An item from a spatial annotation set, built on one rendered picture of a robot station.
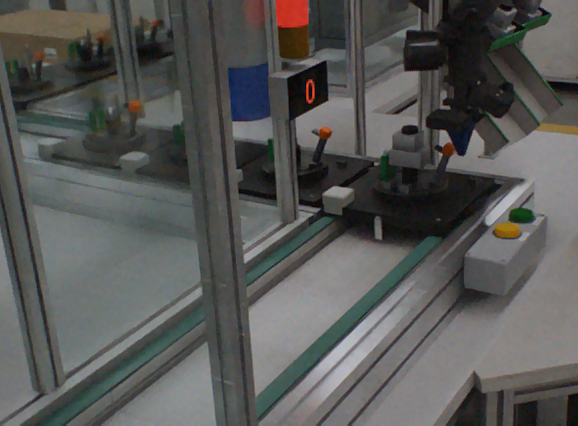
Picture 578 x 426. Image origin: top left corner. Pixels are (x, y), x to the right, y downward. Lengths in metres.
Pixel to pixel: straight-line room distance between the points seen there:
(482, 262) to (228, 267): 0.71
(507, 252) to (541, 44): 4.43
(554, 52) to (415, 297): 4.59
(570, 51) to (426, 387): 4.62
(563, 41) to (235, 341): 5.08
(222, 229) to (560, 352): 0.75
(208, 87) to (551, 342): 0.84
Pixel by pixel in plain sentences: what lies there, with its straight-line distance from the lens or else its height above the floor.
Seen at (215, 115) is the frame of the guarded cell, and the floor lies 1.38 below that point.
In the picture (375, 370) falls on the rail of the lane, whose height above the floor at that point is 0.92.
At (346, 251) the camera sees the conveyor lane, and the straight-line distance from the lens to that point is 1.53.
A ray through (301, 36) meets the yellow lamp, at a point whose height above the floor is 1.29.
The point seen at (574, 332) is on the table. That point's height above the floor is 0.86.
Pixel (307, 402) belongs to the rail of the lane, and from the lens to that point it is 1.08.
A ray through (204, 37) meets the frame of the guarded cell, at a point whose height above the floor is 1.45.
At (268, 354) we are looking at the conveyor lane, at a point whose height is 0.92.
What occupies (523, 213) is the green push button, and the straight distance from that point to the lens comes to 1.55.
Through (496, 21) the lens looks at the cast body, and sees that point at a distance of 1.76.
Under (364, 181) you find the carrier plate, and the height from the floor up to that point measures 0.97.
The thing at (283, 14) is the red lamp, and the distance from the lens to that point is 1.42.
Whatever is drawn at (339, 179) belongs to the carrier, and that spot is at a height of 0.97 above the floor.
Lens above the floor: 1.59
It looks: 23 degrees down
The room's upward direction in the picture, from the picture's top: 4 degrees counter-clockwise
